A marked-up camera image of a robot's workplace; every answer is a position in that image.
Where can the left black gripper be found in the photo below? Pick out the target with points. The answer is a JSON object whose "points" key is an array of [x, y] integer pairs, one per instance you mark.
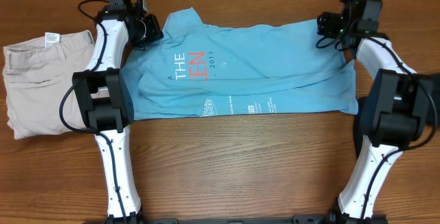
{"points": [[155, 32]]}

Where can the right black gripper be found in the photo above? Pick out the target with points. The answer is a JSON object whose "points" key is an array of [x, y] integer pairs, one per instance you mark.
{"points": [[326, 25]]}

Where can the light blue printed t-shirt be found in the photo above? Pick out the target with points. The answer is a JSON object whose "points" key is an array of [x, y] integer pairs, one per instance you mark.
{"points": [[201, 70]]}

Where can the black Nike garment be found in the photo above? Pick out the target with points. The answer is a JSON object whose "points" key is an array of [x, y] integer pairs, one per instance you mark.
{"points": [[357, 136]]}

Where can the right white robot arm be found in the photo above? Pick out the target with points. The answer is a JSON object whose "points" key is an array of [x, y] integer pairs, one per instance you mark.
{"points": [[391, 117]]}

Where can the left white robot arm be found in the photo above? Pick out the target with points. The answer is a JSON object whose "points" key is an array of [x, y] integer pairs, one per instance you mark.
{"points": [[105, 103]]}

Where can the folded beige khaki pants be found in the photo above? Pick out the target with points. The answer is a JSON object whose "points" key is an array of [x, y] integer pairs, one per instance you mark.
{"points": [[37, 77]]}

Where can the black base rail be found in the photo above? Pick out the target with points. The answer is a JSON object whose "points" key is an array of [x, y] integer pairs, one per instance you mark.
{"points": [[240, 220]]}

